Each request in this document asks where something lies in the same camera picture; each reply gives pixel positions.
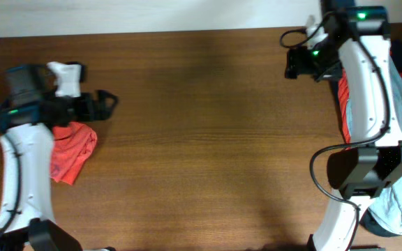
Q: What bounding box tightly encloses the orange red printed t-shirt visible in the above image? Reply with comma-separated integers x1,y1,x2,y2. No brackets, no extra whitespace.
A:
50,122,98,185

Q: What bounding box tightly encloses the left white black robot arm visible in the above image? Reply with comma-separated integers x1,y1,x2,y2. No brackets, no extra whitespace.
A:
0,61,118,251

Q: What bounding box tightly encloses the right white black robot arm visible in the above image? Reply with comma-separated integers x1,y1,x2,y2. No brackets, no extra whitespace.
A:
285,1,402,250

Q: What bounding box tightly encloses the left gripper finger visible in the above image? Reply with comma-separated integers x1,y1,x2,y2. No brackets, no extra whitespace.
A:
94,106,114,121
95,90,119,110

